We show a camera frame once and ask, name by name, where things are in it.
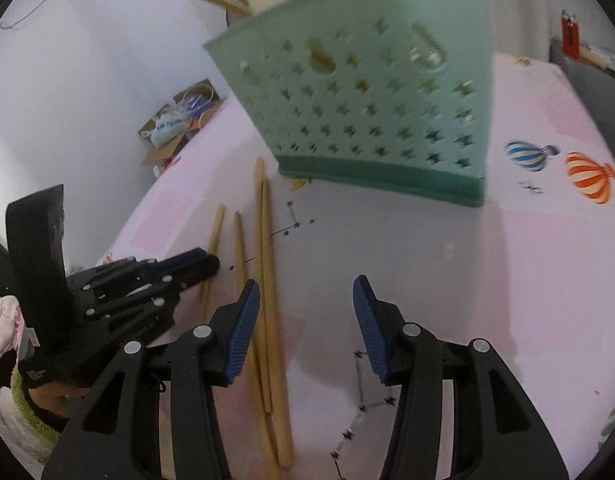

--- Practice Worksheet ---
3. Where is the grey side cabinet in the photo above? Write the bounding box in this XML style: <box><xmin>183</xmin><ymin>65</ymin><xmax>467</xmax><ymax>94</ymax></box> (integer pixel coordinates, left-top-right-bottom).
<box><xmin>549</xmin><ymin>38</ymin><xmax>615</xmax><ymax>159</ymax></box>

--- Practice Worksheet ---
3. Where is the green fuzzy sleeve forearm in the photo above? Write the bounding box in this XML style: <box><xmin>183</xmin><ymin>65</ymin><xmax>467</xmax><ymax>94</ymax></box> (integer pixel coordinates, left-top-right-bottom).
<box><xmin>10</xmin><ymin>366</ymin><xmax>68</xmax><ymax>444</ymax></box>

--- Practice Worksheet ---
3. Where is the green plastic utensil basket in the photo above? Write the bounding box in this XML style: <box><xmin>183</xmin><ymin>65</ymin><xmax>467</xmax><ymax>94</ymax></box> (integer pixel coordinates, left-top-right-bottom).
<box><xmin>206</xmin><ymin>0</ymin><xmax>493</xmax><ymax>207</ymax></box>

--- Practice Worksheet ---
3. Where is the person's left hand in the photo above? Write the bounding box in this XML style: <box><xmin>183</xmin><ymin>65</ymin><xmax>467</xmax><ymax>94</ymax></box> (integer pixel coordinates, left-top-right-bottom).
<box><xmin>0</xmin><ymin>339</ymin><xmax>88</xmax><ymax>421</ymax></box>

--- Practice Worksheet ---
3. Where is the cardboard box with bag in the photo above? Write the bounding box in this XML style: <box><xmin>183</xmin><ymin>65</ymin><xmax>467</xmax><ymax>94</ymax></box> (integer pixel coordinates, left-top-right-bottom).
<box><xmin>138</xmin><ymin>78</ymin><xmax>224</xmax><ymax>167</ymax></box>

